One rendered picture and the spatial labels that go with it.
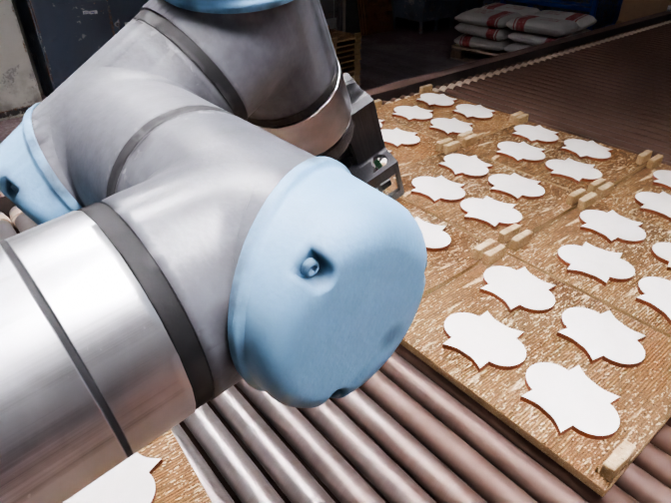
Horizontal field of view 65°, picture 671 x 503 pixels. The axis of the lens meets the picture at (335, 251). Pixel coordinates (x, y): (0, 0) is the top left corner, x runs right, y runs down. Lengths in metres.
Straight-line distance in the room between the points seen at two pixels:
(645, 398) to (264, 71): 0.78
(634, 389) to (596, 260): 0.33
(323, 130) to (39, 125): 0.16
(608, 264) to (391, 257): 1.04
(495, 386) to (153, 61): 0.71
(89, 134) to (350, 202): 0.13
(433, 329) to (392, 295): 0.77
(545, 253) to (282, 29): 0.96
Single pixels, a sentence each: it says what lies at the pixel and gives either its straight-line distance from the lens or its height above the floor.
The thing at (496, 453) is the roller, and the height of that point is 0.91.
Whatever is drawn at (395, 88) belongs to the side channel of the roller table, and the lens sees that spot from 2.10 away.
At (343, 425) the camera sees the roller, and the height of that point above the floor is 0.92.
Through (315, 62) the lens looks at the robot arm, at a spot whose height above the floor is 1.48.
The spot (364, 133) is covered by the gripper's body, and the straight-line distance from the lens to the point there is 0.41.
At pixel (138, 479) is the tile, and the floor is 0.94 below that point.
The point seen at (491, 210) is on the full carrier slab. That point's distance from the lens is 1.29.
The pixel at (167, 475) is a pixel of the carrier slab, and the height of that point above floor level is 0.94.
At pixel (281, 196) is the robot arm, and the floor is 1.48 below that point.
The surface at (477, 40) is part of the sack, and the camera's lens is 6.35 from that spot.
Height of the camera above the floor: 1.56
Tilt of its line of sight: 34 degrees down
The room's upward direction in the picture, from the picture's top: straight up
